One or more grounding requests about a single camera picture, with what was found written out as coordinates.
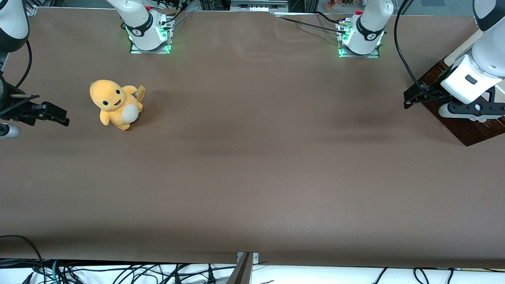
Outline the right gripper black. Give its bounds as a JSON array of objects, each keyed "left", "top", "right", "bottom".
[{"left": 0, "top": 75, "right": 70, "bottom": 127}]

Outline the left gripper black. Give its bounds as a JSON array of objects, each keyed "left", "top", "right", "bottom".
[{"left": 404, "top": 81, "right": 448, "bottom": 109}]

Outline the orange plush toy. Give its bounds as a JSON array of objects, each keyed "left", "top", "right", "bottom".
[{"left": 89, "top": 79, "right": 146, "bottom": 131}]

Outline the dark wooden base board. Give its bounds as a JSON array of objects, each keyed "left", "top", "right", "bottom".
[{"left": 403, "top": 59, "right": 505, "bottom": 147}]

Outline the brown table cover sheet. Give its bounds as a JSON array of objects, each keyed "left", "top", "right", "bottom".
[{"left": 0, "top": 7, "right": 505, "bottom": 269}]

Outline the grey background device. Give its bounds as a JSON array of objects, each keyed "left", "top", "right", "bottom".
[{"left": 230, "top": 0, "right": 289, "bottom": 12}]

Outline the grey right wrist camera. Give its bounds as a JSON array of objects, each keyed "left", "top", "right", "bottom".
[{"left": 0, "top": 123, "right": 21, "bottom": 139}]

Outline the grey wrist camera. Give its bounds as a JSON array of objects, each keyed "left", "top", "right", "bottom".
[
  {"left": 439, "top": 102, "right": 505, "bottom": 121},
  {"left": 0, "top": 123, "right": 21, "bottom": 139}
]

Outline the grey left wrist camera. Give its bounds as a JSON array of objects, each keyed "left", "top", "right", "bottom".
[{"left": 439, "top": 102, "right": 505, "bottom": 121}]

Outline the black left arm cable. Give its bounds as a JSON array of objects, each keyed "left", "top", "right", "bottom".
[{"left": 394, "top": 0, "right": 432, "bottom": 100}]

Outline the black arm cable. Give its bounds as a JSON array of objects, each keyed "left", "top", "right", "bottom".
[
  {"left": 394, "top": 0, "right": 432, "bottom": 100},
  {"left": 15, "top": 39, "right": 32, "bottom": 89}
]

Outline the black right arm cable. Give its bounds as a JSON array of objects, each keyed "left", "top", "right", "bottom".
[{"left": 15, "top": 39, "right": 32, "bottom": 89}]

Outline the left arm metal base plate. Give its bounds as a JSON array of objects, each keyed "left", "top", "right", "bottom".
[{"left": 338, "top": 45, "right": 380, "bottom": 59}]

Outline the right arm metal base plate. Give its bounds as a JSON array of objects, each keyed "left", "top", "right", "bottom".
[{"left": 129, "top": 37, "right": 172, "bottom": 54}]

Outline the black cable across table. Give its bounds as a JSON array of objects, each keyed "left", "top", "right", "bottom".
[{"left": 276, "top": 15, "right": 348, "bottom": 34}]

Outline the black looping cable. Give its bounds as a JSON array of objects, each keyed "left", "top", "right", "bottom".
[{"left": 0, "top": 235, "right": 45, "bottom": 284}]

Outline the teal cable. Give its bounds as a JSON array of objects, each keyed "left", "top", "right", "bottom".
[{"left": 50, "top": 260, "right": 64, "bottom": 284}]

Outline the grey camera mount bar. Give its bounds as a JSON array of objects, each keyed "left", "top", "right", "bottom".
[{"left": 226, "top": 252, "right": 260, "bottom": 284}]

